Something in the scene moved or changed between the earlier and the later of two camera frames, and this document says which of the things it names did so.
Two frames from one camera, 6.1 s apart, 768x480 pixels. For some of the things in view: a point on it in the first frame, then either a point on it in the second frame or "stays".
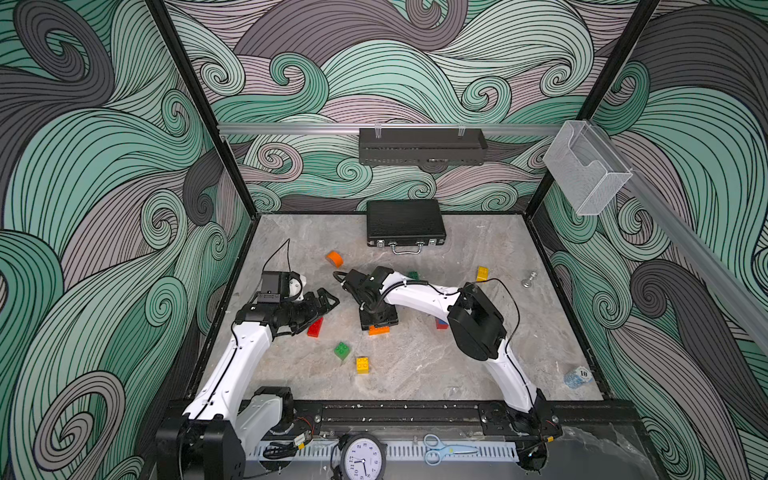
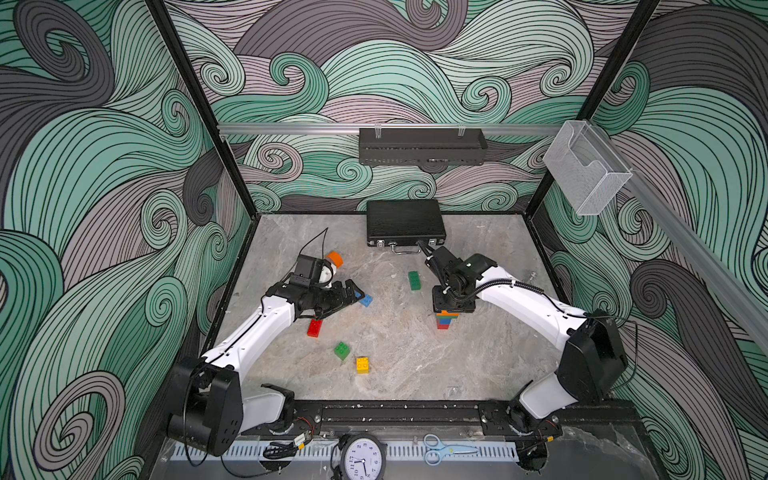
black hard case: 405,225 stays
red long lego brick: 314,329 stays
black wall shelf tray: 422,146 stays
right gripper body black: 382,317 -> 443,300
